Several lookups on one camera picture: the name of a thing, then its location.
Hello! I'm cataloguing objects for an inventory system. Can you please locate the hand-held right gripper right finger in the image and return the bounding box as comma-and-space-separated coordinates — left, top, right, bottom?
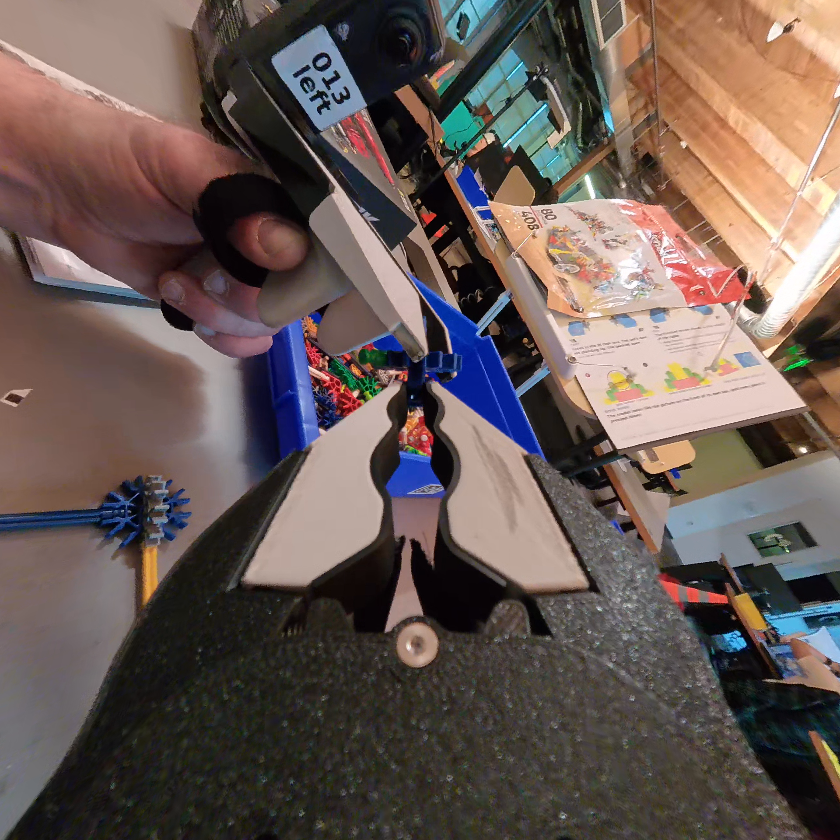
424, 381, 592, 598

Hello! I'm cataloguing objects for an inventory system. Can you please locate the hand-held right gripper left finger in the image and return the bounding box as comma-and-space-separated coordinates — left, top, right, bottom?
240, 379, 406, 593

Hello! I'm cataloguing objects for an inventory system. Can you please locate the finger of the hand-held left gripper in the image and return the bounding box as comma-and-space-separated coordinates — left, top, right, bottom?
307, 192, 429, 362
394, 238, 455, 357

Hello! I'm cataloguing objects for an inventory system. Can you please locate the blue snowflake connector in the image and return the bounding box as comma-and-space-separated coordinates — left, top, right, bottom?
161, 486, 193, 542
98, 478, 148, 549
387, 351, 462, 401

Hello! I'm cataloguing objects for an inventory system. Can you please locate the blue parts bin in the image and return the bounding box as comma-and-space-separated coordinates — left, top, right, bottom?
266, 276, 546, 497

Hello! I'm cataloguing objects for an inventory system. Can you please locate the person's left hand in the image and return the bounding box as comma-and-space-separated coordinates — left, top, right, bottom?
0, 56, 316, 358

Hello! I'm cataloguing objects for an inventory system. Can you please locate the black pole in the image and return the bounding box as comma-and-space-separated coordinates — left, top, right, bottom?
433, 0, 549, 126

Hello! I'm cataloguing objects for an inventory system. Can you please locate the white document stand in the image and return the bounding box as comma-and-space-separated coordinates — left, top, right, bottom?
476, 251, 580, 399

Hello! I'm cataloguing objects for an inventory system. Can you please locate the teal container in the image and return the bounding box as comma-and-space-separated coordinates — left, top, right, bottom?
438, 98, 490, 145

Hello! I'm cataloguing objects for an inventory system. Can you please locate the pile of colourful construction pieces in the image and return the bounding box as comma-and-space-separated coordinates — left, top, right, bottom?
302, 315, 437, 457

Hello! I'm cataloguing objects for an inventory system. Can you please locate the empty blue bin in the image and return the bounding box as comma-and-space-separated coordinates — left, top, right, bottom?
453, 164, 493, 221

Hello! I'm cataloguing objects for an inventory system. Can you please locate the grey connector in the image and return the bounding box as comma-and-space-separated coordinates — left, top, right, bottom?
143, 476, 168, 547

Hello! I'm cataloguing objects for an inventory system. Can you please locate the orange traffic cone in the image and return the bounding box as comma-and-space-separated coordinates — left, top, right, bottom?
658, 573, 731, 613

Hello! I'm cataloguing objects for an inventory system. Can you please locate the printed instruction sheet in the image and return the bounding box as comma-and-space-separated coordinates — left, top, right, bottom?
558, 302, 808, 450

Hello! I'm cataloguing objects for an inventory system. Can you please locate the long blue rod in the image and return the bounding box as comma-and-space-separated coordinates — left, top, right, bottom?
0, 507, 106, 532

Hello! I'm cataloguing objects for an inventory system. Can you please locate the white instruction booklet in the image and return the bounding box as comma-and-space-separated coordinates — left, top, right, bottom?
13, 233, 155, 308

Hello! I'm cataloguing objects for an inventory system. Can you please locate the white ventilation duct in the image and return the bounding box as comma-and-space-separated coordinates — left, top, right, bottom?
751, 193, 840, 339

